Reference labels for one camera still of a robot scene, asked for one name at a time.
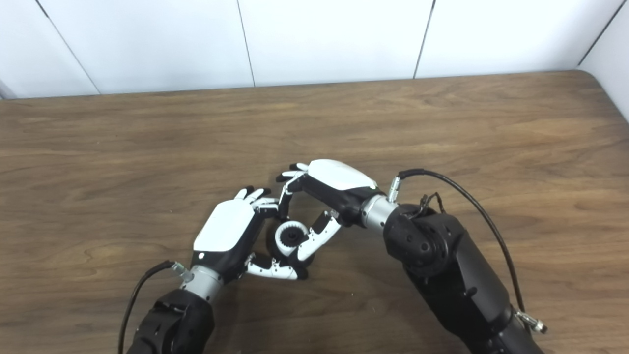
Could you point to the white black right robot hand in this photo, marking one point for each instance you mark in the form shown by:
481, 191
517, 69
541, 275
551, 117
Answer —
339, 177

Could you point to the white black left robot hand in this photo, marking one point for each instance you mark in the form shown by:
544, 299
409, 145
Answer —
223, 228

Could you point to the round black plastic part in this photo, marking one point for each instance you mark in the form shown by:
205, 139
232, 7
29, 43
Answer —
293, 237

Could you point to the grey wall corner post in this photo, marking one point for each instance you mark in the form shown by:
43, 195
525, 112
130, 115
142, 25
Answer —
4, 91

